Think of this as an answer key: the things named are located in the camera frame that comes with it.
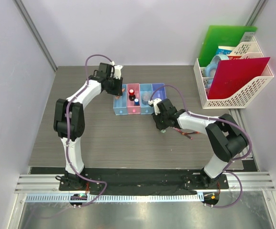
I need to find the white file organizer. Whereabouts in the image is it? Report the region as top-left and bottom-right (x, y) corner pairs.
(194, 38), (274, 109)

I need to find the clear paper clip jar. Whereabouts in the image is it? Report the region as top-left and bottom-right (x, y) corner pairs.
(141, 91), (152, 105)

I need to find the purple drawer box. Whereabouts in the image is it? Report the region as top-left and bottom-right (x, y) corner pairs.
(151, 83), (169, 115)

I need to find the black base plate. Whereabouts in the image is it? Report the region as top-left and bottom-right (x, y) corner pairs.
(30, 167), (229, 195)

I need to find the blue white book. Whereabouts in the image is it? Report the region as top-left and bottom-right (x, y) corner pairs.
(215, 46), (235, 55)

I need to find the light blue drawer box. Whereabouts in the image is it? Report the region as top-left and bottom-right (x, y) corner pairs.
(113, 84), (128, 115)

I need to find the slotted cable duct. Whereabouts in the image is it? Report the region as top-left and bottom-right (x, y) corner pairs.
(26, 192), (204, 203)

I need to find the dark red pen refill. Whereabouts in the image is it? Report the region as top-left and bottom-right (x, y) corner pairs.
(173, 128), (193, 140)

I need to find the magenta folder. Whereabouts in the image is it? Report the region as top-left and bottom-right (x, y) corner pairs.
(207, 57), (270, 100)

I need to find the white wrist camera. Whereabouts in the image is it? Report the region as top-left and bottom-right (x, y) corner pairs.
(110, 61), (123, 80)
(148, 98), (162, 115)

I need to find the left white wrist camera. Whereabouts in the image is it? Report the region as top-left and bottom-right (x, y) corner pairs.
(110, 61), (123, 80)

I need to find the green folder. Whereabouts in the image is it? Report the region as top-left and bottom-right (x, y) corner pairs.
(198, 25), (257, 67)

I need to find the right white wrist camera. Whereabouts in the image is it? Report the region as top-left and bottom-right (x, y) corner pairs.
(148, 98), (162, 115)

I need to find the red white book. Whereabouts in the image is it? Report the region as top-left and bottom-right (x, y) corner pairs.
(228, 55), (242, 60)

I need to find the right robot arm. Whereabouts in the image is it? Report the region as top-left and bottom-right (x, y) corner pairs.
(148, 98), (251, 188)

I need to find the orange utility knife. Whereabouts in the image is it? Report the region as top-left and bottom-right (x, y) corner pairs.
(114, 88), (125, 100)

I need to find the red ink bottle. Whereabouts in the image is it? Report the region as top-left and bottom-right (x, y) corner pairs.
(128, 89), (136, 101)

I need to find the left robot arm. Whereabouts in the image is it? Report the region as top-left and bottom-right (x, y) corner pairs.
(53, 62), (123, 191)

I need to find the pink drawer box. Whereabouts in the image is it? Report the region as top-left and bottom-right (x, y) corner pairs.
(126, 83), (141, 115)

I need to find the blue tape roll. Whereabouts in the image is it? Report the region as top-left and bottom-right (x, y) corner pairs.
(204, 54), (229, 78)

